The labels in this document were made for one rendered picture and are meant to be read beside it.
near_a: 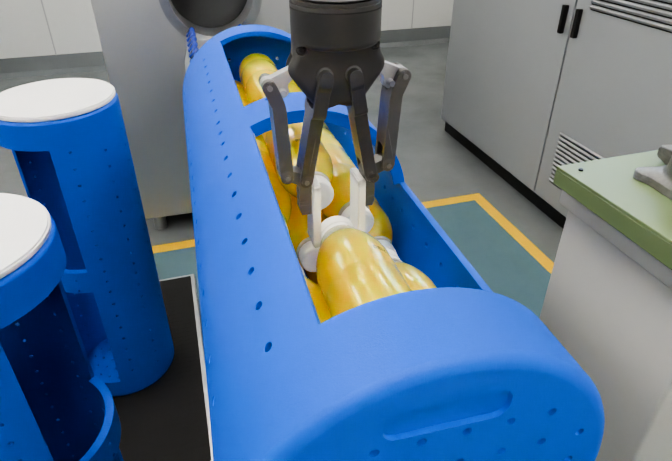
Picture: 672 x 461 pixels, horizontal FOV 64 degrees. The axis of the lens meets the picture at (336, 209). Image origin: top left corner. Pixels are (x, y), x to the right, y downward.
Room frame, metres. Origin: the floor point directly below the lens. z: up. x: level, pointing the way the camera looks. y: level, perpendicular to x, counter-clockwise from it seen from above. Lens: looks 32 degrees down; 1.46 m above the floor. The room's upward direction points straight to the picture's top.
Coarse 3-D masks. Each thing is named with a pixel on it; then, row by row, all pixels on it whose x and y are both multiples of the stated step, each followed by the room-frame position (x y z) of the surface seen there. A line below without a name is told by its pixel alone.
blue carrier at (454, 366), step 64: (192, 64) 0.98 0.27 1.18; (192, 128) 0.73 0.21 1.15; (256, 128) 0.58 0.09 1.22; (192, 192) 0.59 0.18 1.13; (256, 192) 0.44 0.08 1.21; (384, 192) 0.69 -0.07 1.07; (256, 256) 0.35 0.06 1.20; (448, 256) 0.49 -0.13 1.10; (256, 320) 0.28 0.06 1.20; (384, 320) 0.25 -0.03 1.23; (448, 320) 0.24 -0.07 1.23; (512, 320) 0.26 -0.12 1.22; (256, 384) 0.23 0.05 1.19; (320, 384) 0.21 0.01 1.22; (384, 384) 0.20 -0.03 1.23; (448, 384) 0.21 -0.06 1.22; (512, 384) 0.22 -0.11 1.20; (576, 384) 0.23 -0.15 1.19; (256, 448) 0.19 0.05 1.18; (320, 448) 0.19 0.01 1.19; (384, 448) 0.20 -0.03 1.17; (448, 448) 0.21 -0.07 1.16; (512, 448) 0.22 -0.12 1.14; (576, 448) 0.24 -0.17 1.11
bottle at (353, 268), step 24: (336, 240) 0.40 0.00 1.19; (360, 240) 0.39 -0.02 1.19; (336, 264) 0.37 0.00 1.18; (360, 264) 0.35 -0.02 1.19; (384, 264) 0.36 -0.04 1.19; (336, 288) 0.34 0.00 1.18; (360, 288) 0.33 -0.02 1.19; (384, 288) 0.32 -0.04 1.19; (408, 288) 0.34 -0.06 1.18; (336, 312) 0.32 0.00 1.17
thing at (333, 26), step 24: (312, 24) 0.42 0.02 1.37; (336, 24) 0.42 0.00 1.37; (360, 24) 0.42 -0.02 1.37; (312, 48) 0.42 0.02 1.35; (336, 48) 0.42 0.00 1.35; (360, 48) 0.42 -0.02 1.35; (288, 72) 0.44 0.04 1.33; (312, 72) 0.44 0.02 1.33; (336, 72) 0.44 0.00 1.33; (312, 96) 0.44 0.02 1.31; (336, 96) 0.44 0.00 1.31
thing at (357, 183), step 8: (352, 168) 0.47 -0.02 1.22; (352, 176) 0.46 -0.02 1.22; (360, 176) 0.45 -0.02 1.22; (352, 184) 0.46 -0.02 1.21; (360, 184) 0.45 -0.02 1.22; (352, 192) 0.46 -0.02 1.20; (360, 192) 0.45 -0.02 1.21; (352, 200) 0.46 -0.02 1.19; (360, 200) 0.45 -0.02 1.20; (352, 208) 0.46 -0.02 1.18; (360, 208) 0.45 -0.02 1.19; (352, 216) 0.46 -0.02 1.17; (360, 216) 0.45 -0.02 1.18; (360, 224) 0.45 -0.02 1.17
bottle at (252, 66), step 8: (248, 56) 0.98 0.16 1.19; (256, 56) 0.97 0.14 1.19; (264, 56) 0.98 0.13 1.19; (240, 64) 0.98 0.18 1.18; (248, 64) 0.95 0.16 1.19; (256, 64) 0.93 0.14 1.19; (264, 64) 0.92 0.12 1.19; (272, 64) 0.95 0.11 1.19; (240, 72) 0.96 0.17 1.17; (248, 72) 0.91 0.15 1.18; (256, 72) 0.89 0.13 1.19; (264, 72) 0.88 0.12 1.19; (272, 72) 0.88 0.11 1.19; (248, 80) 0.88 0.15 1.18; (256, 80) 0.86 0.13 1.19; (248, 88) 0.86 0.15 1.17; (256, 88) 0.84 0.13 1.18; (248, 96) 0.85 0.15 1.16; (256, 96) 0.83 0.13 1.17; (264, 96) 0.82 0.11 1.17
